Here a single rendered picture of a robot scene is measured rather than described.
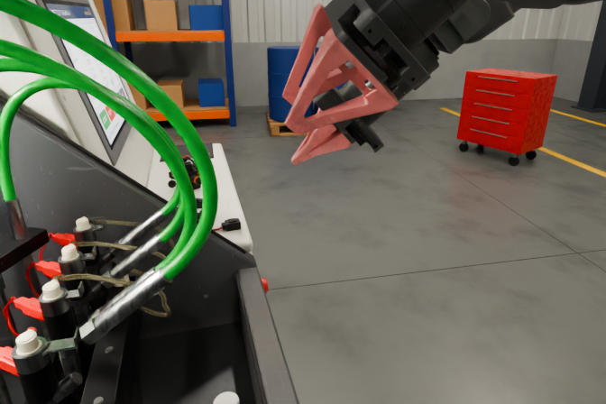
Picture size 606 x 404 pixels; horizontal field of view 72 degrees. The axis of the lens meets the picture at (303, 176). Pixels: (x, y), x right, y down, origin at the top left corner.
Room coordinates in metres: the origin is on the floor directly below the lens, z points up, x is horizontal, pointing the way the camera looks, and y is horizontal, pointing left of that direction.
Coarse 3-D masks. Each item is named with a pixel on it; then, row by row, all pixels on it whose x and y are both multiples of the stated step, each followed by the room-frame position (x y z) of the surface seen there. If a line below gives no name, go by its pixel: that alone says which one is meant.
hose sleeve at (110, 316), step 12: (156, 276) 0.32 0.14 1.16; (144, 288) 0.32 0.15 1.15; (156, 288) 0.32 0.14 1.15; (120, 300) 0.32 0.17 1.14; (132, 300) 0.32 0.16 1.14; (144, 300) 0.32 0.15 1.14; (108, 312) 0.31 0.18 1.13; (120, 312) 0.31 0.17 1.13; (132, 312) 0.32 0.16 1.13; (96, 324) 0.31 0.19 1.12; (108, 324) 0.31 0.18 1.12
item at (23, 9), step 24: (0, 0) 0.30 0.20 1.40; (24, 0) 0.31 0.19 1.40; (48, 24) 0.31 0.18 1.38; (72, 24) 0.32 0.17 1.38; (96, 48) 0.32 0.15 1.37; (120, 72) 0.32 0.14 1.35; (168, 96) 0.34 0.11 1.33; (168, 120) 0.33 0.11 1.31; (192, 144) 0.34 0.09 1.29; (216, 192) 0.34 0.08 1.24; (192, 240) 0.34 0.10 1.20; (168, 264) 0.33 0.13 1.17
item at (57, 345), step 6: (48, 342) 0.31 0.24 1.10; (54, 342) 0.31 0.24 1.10; (60, 342) 0.31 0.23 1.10; (66, 342) 0.31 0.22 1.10; (72, 342) 0.31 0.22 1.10; (54, 348) 0.30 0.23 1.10; (60, 348) 0.30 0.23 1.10; (66, 348) 0.30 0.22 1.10; (72, 348) 0.30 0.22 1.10; (42, 354) 0.29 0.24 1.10
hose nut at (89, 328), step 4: (92, 320) 0.31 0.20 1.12; (88, 324) 0.31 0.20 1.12; (92, 324) 0.31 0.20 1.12; (80, 328) 0.31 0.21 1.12; (84, 328) 0.31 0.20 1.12; (88, 328) 0.31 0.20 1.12; (92, 328) 0.31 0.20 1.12; (96, 328) 0.31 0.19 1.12; (80, 332) 0.31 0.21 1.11; (84, 332) 0.31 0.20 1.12; (88, 332) 0.30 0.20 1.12; (92, 332) 0.30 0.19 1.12; (96, 332) 0.31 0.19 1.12; (100, 332) 0.31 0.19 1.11; (84, 336) 0.30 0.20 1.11; (88, 336) 0.30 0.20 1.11; (92, 336) 0.30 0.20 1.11; (96, 336) 0.31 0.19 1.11; (100, 336) 0.31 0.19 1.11; (84, 340) 0.30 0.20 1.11; (88, 340) 0.30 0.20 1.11; (92, 340) 0.30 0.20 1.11; (96, 340) 0.31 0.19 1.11
